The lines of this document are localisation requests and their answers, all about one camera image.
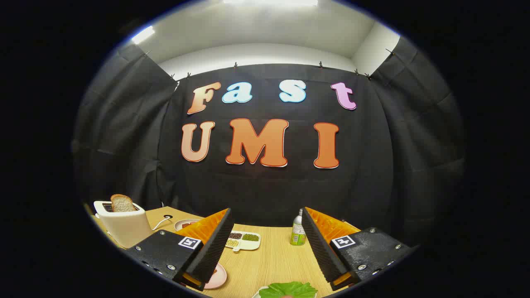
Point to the green drink bottle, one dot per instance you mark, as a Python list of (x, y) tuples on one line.
[(297, 234)]

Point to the yellow soybeans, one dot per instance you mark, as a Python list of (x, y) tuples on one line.
[(232, 243)]

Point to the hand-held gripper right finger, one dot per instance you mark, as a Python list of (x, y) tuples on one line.
[(321, 248)]

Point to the white lettuce plate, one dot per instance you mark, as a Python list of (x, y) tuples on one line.
[(258, 293)]

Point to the white toaster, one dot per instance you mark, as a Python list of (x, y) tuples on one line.
[(124, 227)]

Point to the green mung beans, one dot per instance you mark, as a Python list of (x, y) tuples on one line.
[(250, 237)]

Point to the white round plate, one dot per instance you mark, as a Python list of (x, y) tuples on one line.
[(179, 226)]

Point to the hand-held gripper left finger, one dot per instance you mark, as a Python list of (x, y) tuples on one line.
[(215, 248)]

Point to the white divided dish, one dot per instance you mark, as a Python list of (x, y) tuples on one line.
[(248, 245)]

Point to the black backdrop cloth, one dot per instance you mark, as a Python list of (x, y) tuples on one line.
[(269, 194)]

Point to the small ceiling light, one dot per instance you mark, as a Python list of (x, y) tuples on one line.
[(143, 34)]

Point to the toasted bread slice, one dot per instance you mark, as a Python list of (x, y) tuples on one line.
[(122, 203)]

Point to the dark red beans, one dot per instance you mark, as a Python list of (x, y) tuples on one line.
[(235, 236)]

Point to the pink plate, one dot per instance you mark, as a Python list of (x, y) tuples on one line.
[(219, 277)]

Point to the wide ceiling light panel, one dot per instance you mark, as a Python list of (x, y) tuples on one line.
[(269, 2)]

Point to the green lettuce leaf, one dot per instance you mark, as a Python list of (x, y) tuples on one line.
[(290, 289)]

